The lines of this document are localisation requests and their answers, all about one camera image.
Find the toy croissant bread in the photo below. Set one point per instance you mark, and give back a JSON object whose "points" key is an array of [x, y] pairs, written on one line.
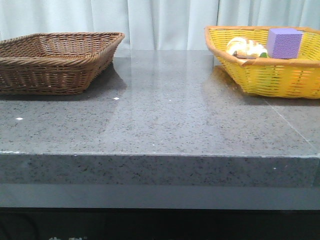
{"points": [[244, 48]]}

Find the yellow wicker basket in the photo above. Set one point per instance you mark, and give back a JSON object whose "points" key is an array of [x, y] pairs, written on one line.
{"points": [[270, 77]]}

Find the green plastic leaf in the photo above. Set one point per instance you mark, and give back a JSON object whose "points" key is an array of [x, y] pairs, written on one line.
{"points": [[263, 54]]}

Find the white curtain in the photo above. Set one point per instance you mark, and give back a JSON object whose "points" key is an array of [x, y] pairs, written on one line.
{"points": [[152, 24]]}

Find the brown wicker basket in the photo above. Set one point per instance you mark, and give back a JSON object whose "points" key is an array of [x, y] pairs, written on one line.
{"points": [[58, 63]]}

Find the purple foam cube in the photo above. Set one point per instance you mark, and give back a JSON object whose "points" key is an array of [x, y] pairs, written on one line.
{"points": [[283, 43]]}

